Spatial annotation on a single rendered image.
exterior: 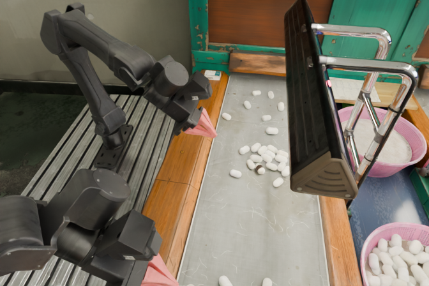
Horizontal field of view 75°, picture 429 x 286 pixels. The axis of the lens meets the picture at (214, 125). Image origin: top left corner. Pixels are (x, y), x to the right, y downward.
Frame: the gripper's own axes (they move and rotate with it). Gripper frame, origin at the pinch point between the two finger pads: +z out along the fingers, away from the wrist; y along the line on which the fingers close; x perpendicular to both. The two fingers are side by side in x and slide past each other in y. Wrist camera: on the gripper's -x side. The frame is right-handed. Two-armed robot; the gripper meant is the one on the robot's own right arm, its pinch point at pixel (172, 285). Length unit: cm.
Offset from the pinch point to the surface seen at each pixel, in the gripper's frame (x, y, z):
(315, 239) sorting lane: -8.0, 18.3, 27.9
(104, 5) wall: 71, 161, -65
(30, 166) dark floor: 146, 79, -40
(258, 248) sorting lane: 0.0, 14.0, 18.4
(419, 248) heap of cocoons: -22, 20, 45
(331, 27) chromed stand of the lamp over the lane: -35, 44, 1
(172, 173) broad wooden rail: 13.3, 29.1, -1.1
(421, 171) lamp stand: -27, 45, 53
